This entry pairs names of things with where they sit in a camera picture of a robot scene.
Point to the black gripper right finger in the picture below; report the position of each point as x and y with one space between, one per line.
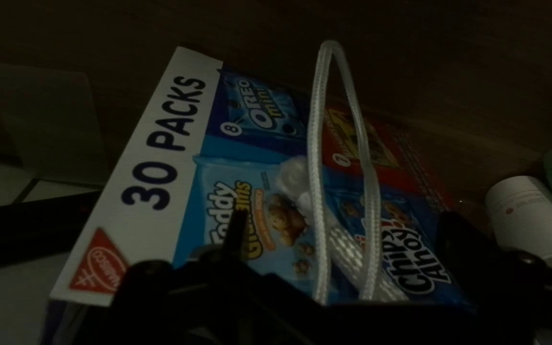
499 288

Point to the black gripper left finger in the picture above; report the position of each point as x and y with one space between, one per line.
238 242

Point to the blue snack pack box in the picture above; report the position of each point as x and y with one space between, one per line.
181 127

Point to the white paper cup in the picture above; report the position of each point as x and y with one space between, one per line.
532 217

